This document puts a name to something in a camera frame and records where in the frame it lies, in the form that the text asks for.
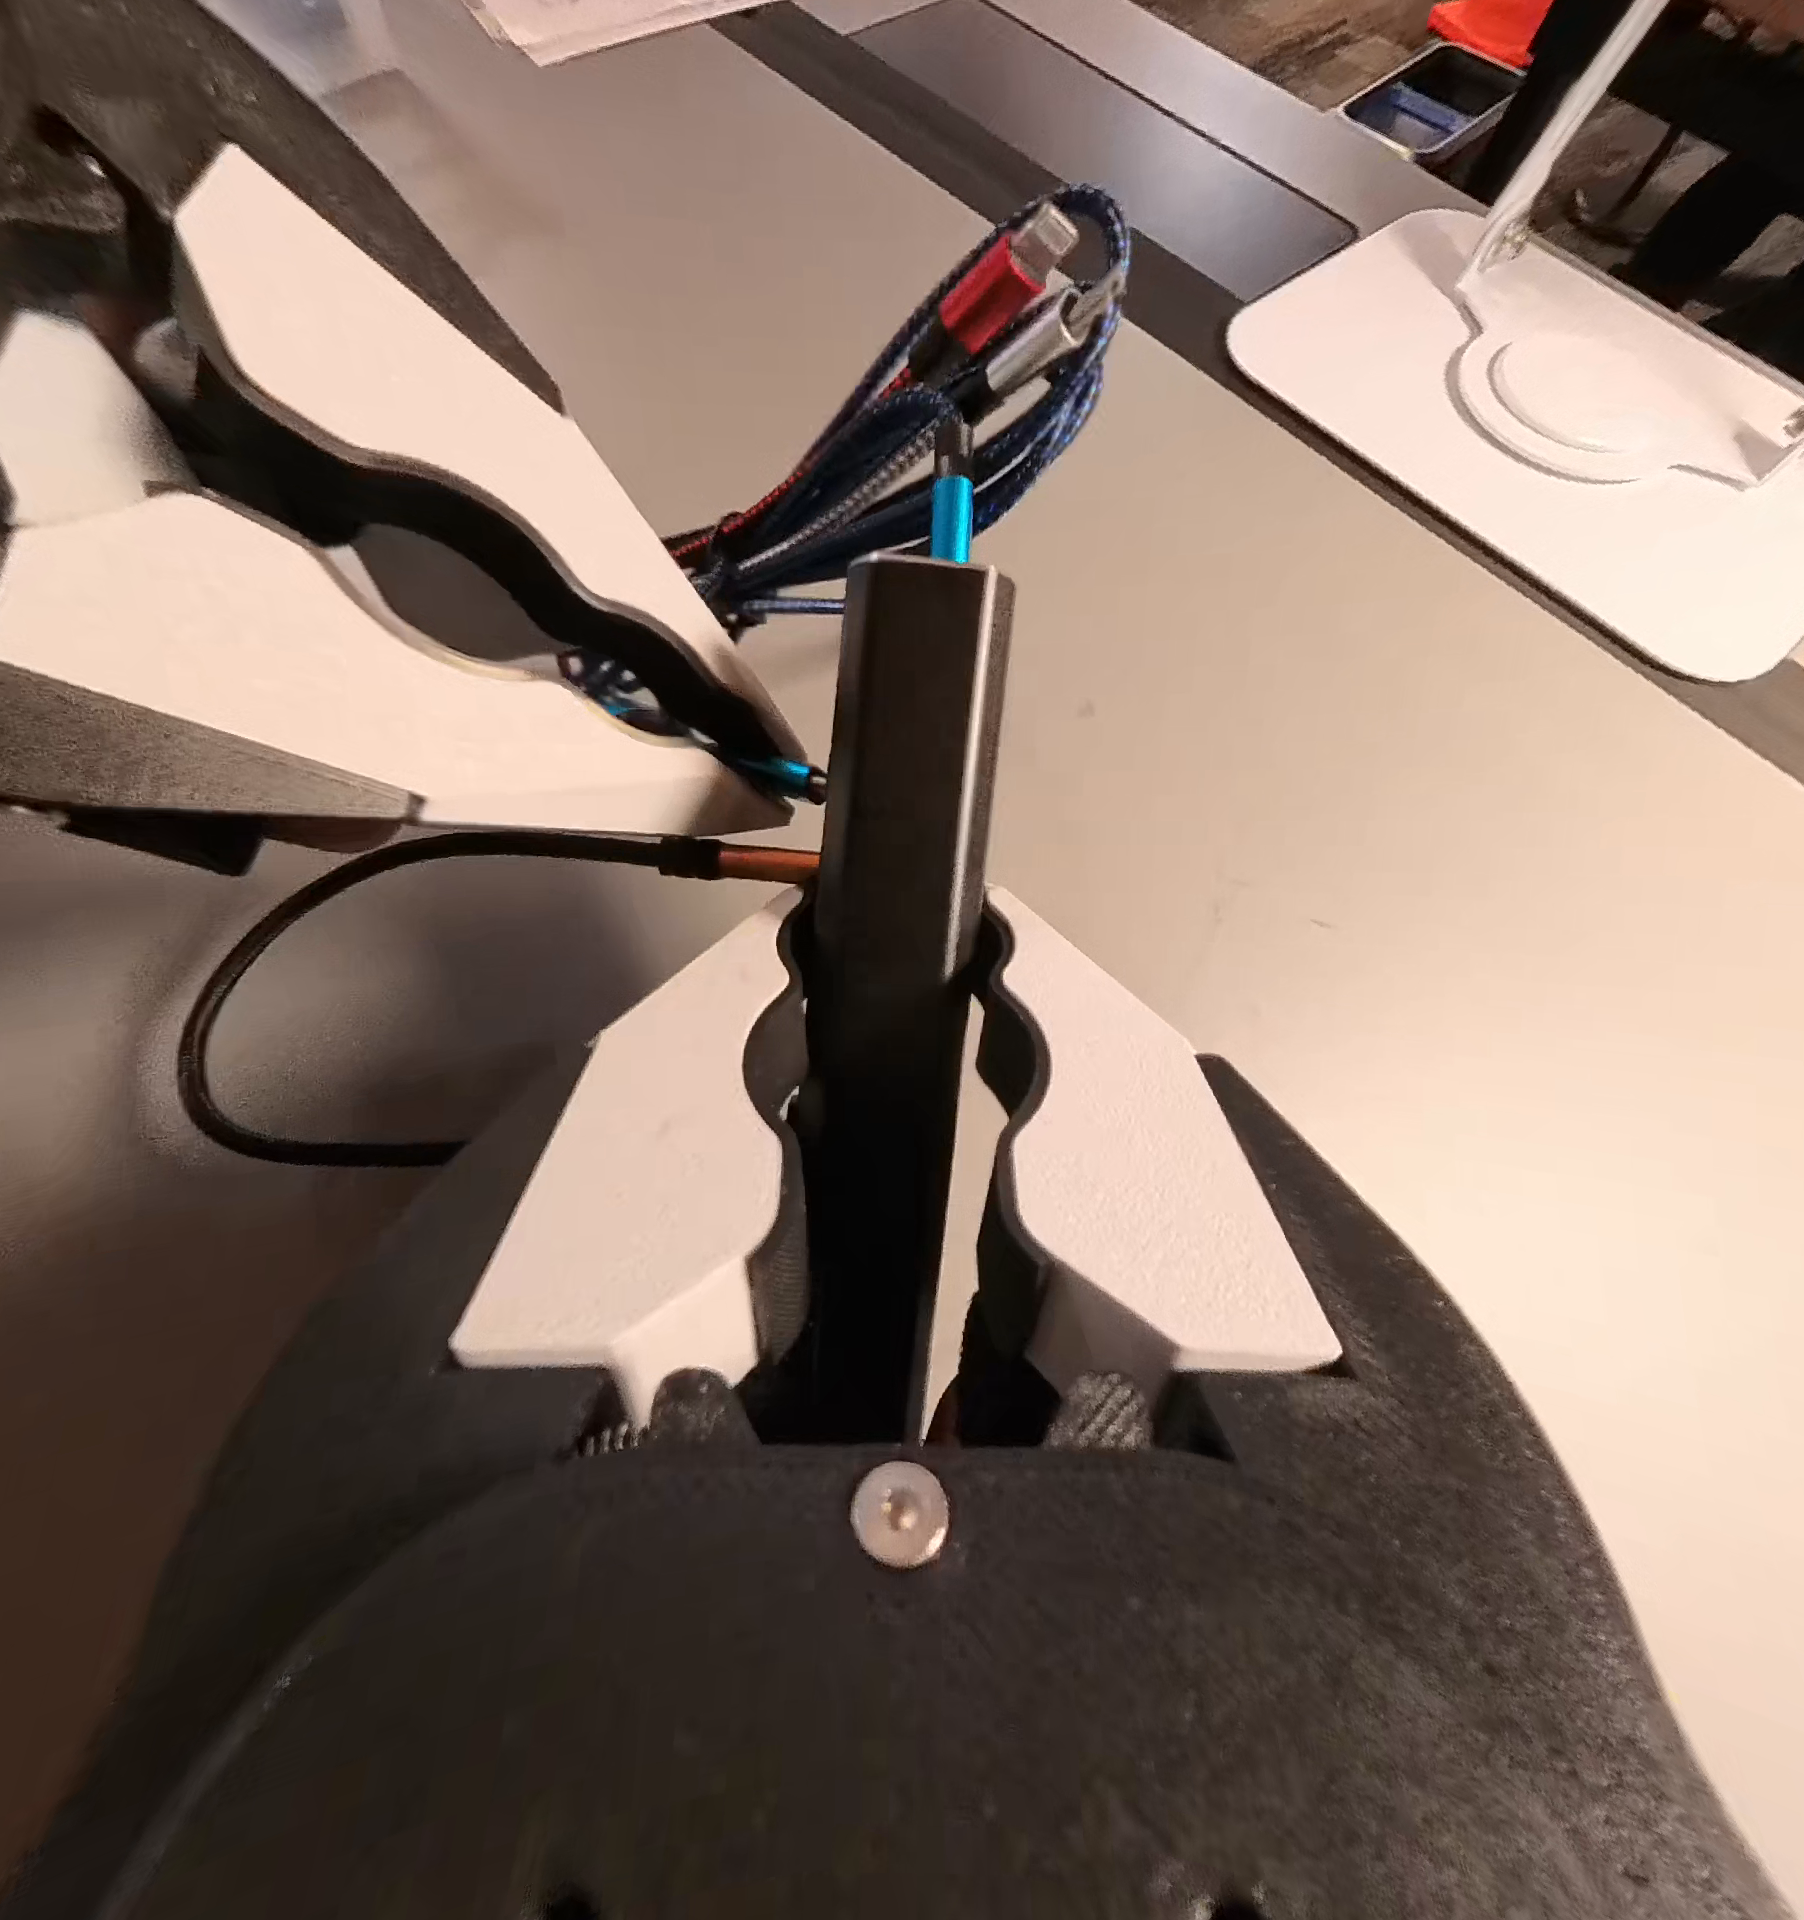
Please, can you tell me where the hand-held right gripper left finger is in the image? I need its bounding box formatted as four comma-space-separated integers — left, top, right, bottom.
448, 886, 815, 1434

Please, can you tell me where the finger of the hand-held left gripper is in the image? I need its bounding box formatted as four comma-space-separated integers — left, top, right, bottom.
170, 142, 809, 770
0, 479, 797, 838

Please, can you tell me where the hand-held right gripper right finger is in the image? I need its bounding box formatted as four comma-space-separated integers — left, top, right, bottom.
969, 886, 1348, 1451

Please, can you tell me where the orange plug black usb cable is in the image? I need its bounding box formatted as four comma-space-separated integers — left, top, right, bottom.
178, 831, 824, 1170

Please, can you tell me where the black usb hub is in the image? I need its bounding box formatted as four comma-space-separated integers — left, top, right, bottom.
803, 553, 1016, 1449

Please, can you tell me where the blue braided multi-plug usb cable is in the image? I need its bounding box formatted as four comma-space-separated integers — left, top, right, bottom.
557, 183, 1136, 804

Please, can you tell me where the printed paper sheet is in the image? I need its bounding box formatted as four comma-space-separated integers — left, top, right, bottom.
468, 0, 783, 64

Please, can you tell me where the white document stand wooden board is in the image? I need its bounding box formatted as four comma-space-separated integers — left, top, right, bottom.
1226, 0, 1804, 684

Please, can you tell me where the grey tray blue inside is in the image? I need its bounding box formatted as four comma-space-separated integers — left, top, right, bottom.
1336, 37, 1520, 164

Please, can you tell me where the orange traffic cone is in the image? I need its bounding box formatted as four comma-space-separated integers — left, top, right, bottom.
1427, 0, 1556, 69

